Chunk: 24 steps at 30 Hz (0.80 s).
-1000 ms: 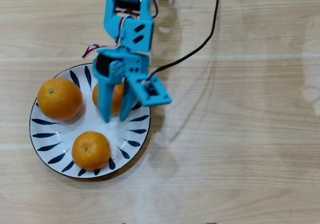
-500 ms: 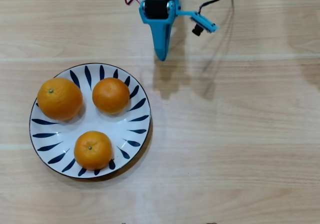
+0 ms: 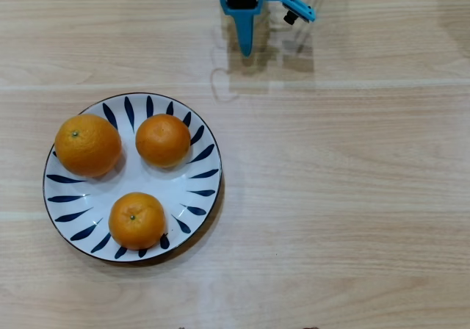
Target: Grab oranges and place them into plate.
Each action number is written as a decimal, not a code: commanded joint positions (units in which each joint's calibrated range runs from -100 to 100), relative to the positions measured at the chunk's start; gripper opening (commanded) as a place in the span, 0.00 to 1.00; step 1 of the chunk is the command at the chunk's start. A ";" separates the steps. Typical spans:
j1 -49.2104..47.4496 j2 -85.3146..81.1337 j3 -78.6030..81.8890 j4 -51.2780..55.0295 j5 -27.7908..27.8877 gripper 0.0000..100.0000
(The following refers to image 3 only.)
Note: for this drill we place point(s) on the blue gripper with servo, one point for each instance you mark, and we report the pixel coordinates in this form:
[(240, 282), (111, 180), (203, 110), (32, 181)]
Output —
[(243, 12)]

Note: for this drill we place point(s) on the small orange without visible stem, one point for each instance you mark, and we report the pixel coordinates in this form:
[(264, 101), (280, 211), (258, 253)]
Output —
[(163, 141)]

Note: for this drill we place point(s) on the large orange with green stem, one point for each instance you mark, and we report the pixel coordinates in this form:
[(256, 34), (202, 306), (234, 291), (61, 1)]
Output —
[(88, 147)]

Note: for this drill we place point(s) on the small orange with green stem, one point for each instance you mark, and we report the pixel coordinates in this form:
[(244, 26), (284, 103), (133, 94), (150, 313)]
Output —
[(136, 222)]

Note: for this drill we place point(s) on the white plate with blue strokes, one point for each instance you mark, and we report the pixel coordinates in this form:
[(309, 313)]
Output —
[(191, 160)]

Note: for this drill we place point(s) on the blue wrist camera module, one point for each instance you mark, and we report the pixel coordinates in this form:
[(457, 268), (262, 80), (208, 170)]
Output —
[(301, 9)]

